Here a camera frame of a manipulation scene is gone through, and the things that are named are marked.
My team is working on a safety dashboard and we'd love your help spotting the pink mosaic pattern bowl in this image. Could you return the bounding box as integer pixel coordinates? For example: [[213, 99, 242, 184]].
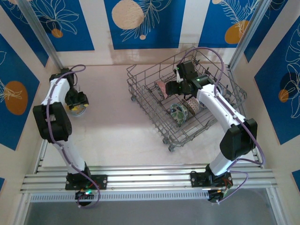
[[182, 97, 200, 115]]

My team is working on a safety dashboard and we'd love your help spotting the green leaf print bowl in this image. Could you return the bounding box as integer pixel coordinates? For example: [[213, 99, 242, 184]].
[[170, 103, 189, 124]]

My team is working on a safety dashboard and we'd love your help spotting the grey wire dish rack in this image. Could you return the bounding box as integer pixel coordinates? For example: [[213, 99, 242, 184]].
[[126, 43, 248, 152]]

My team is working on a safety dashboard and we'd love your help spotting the small black control board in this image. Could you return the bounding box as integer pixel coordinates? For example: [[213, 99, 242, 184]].
[[75, 189, 98, 200], [208, 189, 229, 203]]

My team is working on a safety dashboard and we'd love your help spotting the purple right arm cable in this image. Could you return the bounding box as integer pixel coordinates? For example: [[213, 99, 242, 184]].
[[182, 47, 267, 206]]

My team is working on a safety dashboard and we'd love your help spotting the aluminium frame post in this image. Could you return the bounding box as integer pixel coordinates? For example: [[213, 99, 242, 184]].
[[228, 0, 271, 70], [16, 0, 66, 73]]

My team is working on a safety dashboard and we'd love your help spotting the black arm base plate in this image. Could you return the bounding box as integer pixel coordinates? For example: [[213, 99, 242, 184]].
[[190, 172, 233, 188], [65, 174, 108, 190]]

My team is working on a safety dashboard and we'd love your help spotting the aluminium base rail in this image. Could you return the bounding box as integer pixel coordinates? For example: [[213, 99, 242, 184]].
[[20, 165, 279, 192]]

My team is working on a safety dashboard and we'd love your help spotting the white slotted cable duct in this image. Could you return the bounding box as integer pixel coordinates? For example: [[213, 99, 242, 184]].
[[30, 191, 210, 203]]

